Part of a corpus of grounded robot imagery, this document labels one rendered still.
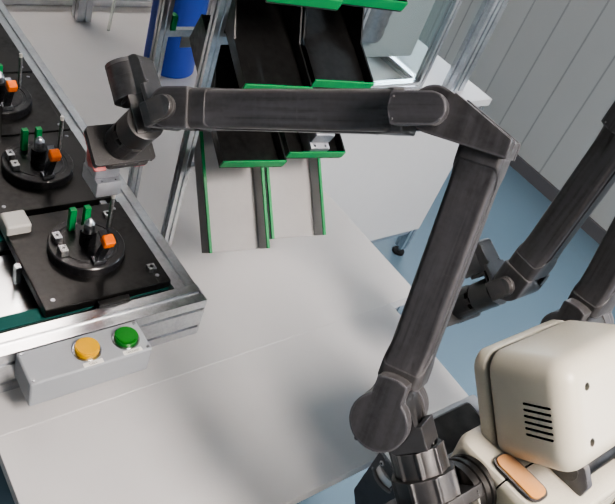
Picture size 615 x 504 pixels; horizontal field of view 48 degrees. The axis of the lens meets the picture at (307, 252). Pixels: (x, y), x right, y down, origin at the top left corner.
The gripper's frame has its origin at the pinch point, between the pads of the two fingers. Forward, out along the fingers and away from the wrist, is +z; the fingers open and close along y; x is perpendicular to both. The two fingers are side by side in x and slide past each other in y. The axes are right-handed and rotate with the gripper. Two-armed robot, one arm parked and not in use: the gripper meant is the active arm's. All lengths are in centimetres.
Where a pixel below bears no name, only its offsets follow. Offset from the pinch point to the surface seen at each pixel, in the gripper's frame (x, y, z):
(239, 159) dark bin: 3.8, -24.3, -3.1
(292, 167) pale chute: 4.4, -44.7, 9.1
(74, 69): -46, -28, 75
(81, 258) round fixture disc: 14.1, 3.0, 14.7
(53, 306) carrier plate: 21.6, 10.8, 11.5
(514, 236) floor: 37, -260, 124
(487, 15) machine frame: -43, -163, 34
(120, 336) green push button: 29.6, 2.9, 5.5
